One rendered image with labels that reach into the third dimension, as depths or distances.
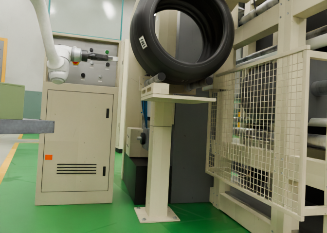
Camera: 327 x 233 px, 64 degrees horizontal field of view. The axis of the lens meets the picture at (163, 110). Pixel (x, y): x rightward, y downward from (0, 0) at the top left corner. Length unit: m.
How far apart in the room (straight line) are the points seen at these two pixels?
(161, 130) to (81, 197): 0.81
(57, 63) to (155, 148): 0.81
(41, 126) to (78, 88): 1.22
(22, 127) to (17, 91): 0.11
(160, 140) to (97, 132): 0.53
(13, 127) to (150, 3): 0.95
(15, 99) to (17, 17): 9.97
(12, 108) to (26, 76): 9.51
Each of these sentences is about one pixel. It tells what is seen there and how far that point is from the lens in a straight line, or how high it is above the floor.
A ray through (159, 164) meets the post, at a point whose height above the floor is 0.36.
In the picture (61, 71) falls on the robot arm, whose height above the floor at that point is 0.92.
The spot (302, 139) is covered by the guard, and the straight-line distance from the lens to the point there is 1.17.
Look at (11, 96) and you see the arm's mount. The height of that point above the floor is 0.71.
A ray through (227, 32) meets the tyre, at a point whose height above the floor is 1.18.
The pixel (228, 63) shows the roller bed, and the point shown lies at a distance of 1.92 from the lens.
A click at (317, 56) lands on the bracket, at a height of 0.96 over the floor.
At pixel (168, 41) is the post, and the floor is 1.21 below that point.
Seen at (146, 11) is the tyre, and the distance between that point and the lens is 1.46.
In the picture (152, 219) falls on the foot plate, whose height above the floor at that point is 0.01.
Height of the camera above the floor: 0.68
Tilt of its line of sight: 2 degrees up
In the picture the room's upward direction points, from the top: 3 degrees clockwise
